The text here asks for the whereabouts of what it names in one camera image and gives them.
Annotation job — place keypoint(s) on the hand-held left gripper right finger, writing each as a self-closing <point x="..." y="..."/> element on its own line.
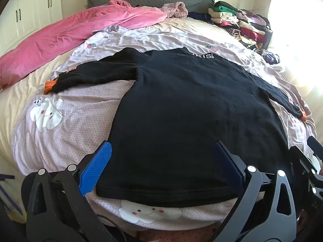
<point x="228" y="167"/>

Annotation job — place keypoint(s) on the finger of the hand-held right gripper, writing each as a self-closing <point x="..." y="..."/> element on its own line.
<point x="301" y="162"/>
<point x="316" y="147"/>

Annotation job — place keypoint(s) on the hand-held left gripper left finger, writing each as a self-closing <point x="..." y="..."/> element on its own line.
<point x="97" y="166"/>

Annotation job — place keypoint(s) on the black sweater with orange cuffs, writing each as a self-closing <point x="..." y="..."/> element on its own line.
<point x="181" y="105"/>

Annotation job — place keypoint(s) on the white bag of purple clothes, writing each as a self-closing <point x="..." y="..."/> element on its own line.
<point x="272" y="58"/>

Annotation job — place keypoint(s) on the pile of folded clothes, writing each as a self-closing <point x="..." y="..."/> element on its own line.
<point x="242" y="25"/>

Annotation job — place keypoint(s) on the purple printed blanket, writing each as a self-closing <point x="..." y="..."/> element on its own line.
<point x="75" y="121"/>

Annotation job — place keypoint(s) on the light window curtain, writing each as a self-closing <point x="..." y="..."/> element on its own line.
<point x="297" y="30"/>

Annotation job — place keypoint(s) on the dark storage box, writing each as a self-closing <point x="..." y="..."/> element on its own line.
<point x="268" y="36"/>

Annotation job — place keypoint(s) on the pink quilt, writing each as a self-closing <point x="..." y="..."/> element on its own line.
<point x="75" y="32"/>

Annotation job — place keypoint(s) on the dark navy cloth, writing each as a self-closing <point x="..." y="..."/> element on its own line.
<point x="199" y="16"/>

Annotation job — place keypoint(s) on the pink fluffy garment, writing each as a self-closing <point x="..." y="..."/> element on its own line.
<point x="176" y="10"/>

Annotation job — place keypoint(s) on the cream wardrobe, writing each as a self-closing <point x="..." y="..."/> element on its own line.
<point x="27" y="12"/>

